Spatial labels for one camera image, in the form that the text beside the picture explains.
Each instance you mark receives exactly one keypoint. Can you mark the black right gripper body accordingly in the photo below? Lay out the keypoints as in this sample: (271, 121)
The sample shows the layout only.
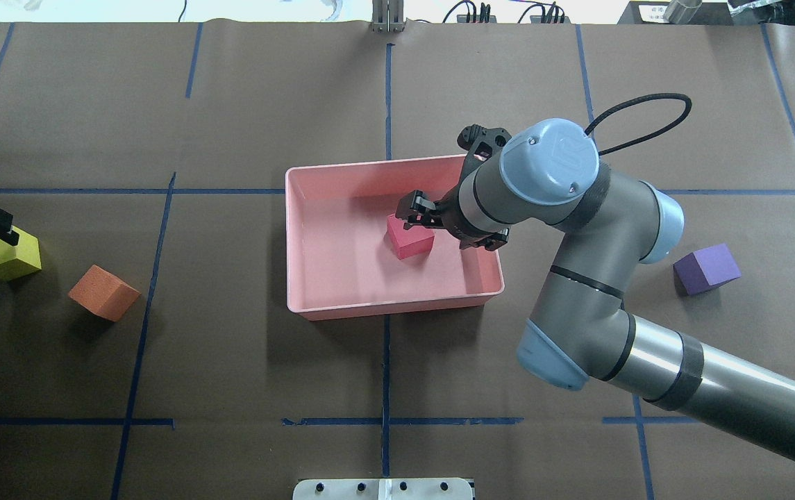
(447, 212)

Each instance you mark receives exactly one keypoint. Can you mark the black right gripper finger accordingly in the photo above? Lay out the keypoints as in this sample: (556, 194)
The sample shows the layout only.
(417, 204)
(431, 220)

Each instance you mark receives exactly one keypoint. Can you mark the yellow foam block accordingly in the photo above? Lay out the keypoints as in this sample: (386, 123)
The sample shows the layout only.
(20, 260)

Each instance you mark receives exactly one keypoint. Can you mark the red foam block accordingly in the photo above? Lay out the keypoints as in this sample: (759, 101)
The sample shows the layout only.
(406, 244)

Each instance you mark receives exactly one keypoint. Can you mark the orange foam block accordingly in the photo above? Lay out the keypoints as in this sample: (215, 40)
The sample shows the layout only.
(103, 294)

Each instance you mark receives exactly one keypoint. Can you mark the purple foam block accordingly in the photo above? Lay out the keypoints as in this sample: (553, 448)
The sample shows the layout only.
(706, 269)

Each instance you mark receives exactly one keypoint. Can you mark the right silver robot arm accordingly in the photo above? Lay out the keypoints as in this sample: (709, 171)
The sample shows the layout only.
(579, 328)

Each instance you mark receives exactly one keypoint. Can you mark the pink plastic bin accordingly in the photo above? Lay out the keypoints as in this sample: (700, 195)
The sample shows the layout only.
(343, 257)

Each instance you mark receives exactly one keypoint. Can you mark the black tray strip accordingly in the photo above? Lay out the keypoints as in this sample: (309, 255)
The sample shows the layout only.
(650, 13)

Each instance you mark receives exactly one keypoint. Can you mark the small metal cup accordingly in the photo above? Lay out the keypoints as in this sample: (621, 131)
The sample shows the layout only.
(680, 12)

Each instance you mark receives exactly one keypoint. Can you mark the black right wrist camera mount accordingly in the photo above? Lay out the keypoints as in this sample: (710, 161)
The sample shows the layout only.
(481, 143)

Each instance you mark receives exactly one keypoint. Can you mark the aluminium frame post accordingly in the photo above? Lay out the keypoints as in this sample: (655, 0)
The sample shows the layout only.
(387, 16)

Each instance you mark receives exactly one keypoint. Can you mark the white pedestal column base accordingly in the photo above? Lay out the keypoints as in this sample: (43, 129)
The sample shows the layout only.
(386, 488)

